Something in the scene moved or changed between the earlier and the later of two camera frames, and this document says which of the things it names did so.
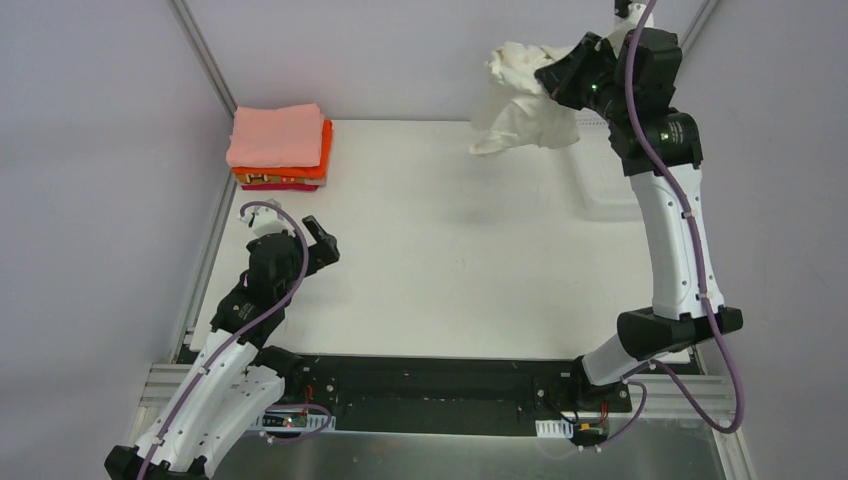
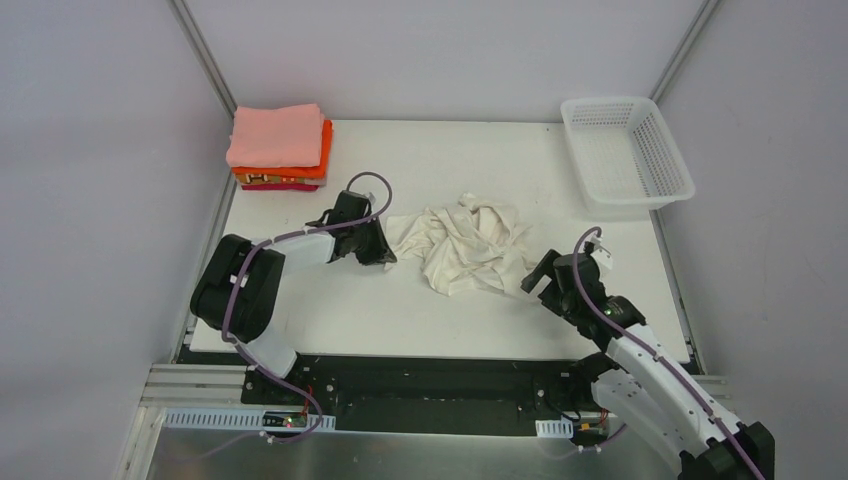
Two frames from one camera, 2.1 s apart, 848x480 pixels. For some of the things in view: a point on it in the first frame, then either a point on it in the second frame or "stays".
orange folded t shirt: (313, 171) stays
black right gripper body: (569, 72) → (547, 281)
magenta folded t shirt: (280, 187) stays
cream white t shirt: (533, 117) → (467, 246)
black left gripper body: (317, 245) → (370, 240)
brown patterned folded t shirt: (251, 179) stays
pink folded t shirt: (288, 136) stays
